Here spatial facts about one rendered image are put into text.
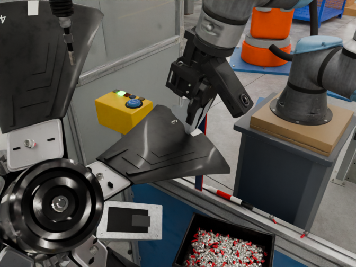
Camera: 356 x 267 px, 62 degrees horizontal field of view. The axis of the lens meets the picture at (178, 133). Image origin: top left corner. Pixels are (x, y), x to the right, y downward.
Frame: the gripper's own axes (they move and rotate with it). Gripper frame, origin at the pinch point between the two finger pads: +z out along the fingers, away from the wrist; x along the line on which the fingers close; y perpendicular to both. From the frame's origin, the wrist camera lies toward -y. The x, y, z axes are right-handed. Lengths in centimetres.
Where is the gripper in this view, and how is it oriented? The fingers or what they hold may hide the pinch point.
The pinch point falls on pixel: (192, 130)
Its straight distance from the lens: 62.6
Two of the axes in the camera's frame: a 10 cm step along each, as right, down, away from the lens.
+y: -7.9, -5.5, 2.9
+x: -5.7, 4.5, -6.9
